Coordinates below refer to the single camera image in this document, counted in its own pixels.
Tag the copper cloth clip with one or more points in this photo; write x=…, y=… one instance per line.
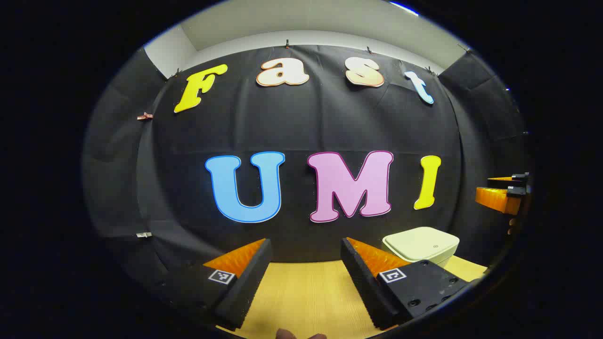
x=144, y=116

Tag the black backdrop cloth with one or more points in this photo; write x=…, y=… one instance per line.
x=301, y=122

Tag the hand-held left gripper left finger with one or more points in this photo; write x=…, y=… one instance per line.
x=249, y=282

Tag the wooden desktop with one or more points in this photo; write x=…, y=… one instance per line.
x=306, y=296

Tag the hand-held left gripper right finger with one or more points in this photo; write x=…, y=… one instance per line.
x=360, y=282

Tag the pale green desktop garbage bin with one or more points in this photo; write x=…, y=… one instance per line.
x=419, y=242

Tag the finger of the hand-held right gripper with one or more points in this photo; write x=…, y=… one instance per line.
x=509, y=179
x=499, y=200

